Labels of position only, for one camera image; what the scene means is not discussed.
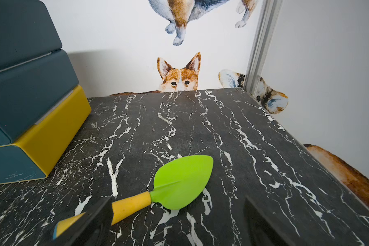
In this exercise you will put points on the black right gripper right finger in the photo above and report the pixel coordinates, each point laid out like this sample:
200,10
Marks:
261,230

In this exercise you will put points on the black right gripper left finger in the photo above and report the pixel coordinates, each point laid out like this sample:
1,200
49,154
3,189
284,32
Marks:
86,229

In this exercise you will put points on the teal drawer cabinet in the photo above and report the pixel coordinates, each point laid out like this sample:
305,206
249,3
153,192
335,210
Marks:
42,105

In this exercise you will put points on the green toy trowel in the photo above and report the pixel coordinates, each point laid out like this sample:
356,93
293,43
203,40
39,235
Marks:
176,184

